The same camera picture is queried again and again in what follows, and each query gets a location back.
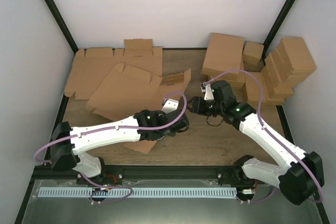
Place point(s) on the brown cardboard box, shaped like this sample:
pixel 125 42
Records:
pixel 127 90

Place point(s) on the middle folded cardboard box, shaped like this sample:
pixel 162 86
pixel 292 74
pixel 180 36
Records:
pixel 252 92

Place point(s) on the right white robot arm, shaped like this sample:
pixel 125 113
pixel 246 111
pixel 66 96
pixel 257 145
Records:
pixel 297 174

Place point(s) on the large folded cardboard box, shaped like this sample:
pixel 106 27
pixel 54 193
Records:
pixel 224 52

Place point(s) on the light blue slotted cable duct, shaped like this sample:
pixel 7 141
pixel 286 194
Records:
pixel 212 192

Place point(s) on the small folded cardboard box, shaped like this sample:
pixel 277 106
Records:
pixel 252 52

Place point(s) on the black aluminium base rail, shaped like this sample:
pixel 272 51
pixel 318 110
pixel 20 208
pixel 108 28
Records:
pixel 116 174

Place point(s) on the black frame post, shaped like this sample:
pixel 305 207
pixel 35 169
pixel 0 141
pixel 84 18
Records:
pixel 61 24
pixel 288 4

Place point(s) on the leaning folded cardboard box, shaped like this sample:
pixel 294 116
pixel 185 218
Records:
pixel 275 87

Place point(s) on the right black frame post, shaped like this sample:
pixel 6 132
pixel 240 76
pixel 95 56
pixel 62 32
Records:
pixel 288 4

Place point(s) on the flat cardboard sheet stack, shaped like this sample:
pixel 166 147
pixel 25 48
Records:
pixel 90 66

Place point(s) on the low cardboard box stack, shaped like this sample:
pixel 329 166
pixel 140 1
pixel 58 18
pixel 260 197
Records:
pixel 274 101

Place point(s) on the left black frame post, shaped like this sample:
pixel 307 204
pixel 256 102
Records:
pixel 61 24

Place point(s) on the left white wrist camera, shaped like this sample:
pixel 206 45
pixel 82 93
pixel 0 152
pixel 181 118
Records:
pixel 169 105

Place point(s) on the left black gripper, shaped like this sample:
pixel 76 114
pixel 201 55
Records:
pixel 171 133

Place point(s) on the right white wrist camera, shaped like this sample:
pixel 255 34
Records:
pixel 207 91

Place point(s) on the tall folded cardboard box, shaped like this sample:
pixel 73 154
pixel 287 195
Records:
pixel 296 57

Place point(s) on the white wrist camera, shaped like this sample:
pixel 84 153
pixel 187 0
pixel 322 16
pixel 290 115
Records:
pixel 207 91
pixel 169 105

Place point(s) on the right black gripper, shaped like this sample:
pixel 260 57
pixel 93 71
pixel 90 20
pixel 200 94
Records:
pixel 197 107

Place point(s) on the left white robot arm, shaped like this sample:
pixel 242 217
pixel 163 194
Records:
pixel 72 153

